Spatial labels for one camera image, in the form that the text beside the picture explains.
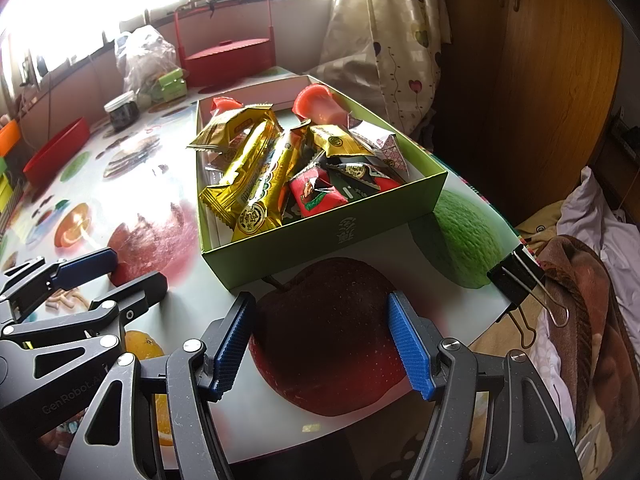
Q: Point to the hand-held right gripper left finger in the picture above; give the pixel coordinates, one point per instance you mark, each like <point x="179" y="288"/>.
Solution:
<point x="232" y="345"/>

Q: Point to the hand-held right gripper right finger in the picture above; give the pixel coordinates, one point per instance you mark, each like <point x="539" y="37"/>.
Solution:
<point x="407" y="345"/>

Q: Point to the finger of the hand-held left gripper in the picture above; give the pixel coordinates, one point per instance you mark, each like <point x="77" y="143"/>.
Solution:
<point x="90" y="262"/>
<point x="135" y="292"/>

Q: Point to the green cardboard box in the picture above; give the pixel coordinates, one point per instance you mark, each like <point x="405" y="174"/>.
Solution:
<point x="320" y="240"/>

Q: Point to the dark red snack packet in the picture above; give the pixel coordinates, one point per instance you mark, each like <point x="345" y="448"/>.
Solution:
<point x="360" y="172"/>

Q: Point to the pink white wafer packet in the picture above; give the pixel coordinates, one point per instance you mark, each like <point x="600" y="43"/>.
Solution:
<point x="395" y="157"/>
<point x="370" y="132"/>

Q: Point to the yellow snack packet red print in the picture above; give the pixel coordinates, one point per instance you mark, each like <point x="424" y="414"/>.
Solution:
<point x="230" y="129"/>

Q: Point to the red jelly cup with label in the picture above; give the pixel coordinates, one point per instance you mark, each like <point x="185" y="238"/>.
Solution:
<point x="225" y="105"/>

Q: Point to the gold emblem snack packet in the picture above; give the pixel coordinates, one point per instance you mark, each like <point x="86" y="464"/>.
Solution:
<point x="335" y="142"/>

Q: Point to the pink jelly cup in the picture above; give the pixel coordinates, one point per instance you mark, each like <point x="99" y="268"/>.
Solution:
<point x="320" y="105"/>

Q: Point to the food print tablecloth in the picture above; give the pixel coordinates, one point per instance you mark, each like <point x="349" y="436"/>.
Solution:
<point x="150" y="185"/>

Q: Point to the yellow-green storage box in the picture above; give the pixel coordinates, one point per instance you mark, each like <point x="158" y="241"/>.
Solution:
<point x="5" y="192"/>

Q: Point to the red oval basin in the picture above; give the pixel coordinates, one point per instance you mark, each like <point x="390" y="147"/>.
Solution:
<point x="55" y="155"/>

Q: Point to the black binder clip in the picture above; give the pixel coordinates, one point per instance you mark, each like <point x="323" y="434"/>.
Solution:
<point x="510" y="272"/>

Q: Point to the green storage box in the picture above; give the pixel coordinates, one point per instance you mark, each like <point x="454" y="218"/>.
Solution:
<point x="4" y="167"/>

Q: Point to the orange storage box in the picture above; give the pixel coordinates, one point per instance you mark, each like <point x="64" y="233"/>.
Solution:
<point x="9" y="137"/>

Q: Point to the dark jar with clear lid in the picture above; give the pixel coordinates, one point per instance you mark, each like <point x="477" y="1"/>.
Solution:
<point x="122" y="112"/>

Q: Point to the brown blanket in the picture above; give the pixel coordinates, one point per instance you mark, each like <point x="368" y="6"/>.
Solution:
<point x="590" y="310"/>

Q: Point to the green jar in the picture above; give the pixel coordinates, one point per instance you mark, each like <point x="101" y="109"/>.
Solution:
<point x="172" y="85"/>

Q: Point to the clear plastic bag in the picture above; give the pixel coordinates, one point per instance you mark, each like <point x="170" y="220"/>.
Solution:
<point x="145" y="55"/>

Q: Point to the lilac bedsheet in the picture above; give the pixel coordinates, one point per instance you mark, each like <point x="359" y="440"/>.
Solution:
<point x="600" y="225"/>

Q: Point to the wooden side cabinet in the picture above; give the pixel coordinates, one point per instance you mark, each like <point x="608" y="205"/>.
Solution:
<point x="615" y="170"/>

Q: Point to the wooden wardrobe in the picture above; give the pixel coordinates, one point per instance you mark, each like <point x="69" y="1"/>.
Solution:
<point x="525" y="85"/>

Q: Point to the cream printed curtain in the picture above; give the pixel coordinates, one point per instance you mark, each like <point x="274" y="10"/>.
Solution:
<point x="400" y="35"/>

